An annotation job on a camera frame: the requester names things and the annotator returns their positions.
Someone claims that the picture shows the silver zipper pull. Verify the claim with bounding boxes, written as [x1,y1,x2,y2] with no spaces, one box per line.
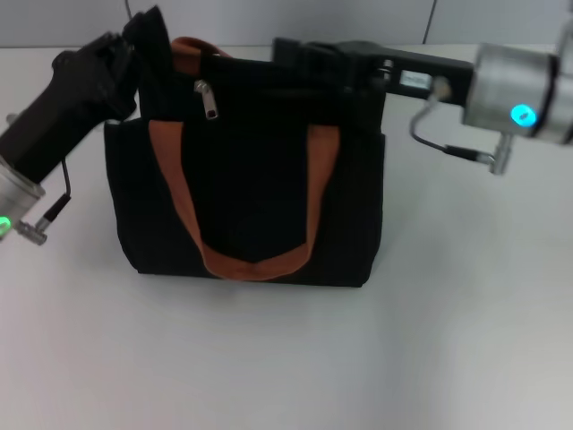
[192,79,221,122]

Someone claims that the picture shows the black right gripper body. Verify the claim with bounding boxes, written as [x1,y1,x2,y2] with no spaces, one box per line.
[338,39,475,108]

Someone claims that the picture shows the left gripper cable with plug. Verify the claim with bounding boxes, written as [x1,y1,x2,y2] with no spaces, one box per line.
[16,156,74,246]

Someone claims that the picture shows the black bag with brown handles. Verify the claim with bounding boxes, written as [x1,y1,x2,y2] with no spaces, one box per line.
[103,4,388,289]

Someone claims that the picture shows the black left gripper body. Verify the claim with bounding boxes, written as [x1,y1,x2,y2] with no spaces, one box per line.
[0,38,118,185]

